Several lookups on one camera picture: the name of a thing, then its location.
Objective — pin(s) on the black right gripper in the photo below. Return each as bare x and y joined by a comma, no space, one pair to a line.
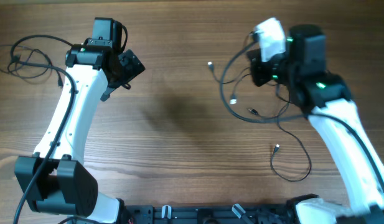
261,73

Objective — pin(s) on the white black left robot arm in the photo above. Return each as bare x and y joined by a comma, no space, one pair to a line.
53,179

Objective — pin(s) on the black aluminium base frame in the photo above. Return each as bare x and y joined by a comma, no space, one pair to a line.
258,214

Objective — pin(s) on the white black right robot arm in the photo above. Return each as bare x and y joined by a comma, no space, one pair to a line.
297,60

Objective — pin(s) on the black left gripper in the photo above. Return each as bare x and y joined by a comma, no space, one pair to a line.
131,65

